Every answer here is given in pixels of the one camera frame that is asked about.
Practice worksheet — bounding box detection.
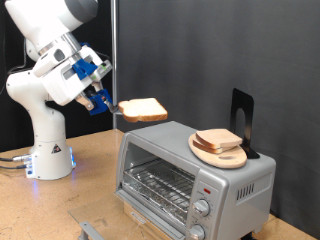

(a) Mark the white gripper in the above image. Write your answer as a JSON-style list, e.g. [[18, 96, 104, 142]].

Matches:
[[41, 44, 113, 112]]

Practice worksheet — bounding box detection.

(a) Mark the spatula with blue grip block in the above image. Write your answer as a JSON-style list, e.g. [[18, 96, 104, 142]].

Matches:
[[88, 88, 125, 117]]

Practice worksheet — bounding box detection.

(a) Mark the white bread slice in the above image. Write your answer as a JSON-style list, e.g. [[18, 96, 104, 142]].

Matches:
[[118, 97, 169, 123], [195, 128, 243, 150], [191, 139, 238, 155]]

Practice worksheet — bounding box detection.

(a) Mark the glass oven door with handle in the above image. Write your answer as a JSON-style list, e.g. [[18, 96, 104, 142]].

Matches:
[[68, 191, 188, 240]]

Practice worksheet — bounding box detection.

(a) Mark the silver oven knob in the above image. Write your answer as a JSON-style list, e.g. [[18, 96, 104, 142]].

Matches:
[[188, 224, 206, 240], [193, 199, 211, 218]]

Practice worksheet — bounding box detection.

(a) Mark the metal oven rack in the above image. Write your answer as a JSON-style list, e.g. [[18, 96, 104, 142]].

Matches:
[[123, 158, 196, 222]]

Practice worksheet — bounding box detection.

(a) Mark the silver toaster oven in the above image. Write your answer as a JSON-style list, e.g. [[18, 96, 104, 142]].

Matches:
[[114, 120, 277, 240]]

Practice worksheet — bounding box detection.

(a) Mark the metal pole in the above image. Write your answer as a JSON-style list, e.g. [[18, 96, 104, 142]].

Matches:
[[110, 0, 120, 130]]

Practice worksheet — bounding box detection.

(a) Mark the wooden cutting board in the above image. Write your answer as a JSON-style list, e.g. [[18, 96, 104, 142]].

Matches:
[[187, 133, 248, 170]]

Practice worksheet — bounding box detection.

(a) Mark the black metal bookend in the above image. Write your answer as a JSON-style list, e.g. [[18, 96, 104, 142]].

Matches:
[[229, 88, 261, 160]]

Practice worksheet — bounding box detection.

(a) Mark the black camera cable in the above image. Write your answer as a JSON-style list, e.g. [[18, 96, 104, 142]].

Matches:
[[4, 38, 112, 76]]

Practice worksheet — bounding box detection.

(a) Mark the black base cable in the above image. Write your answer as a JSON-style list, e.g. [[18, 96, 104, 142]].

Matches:
[[0, 154, 33, 163], [0, 163, 29, 171]]

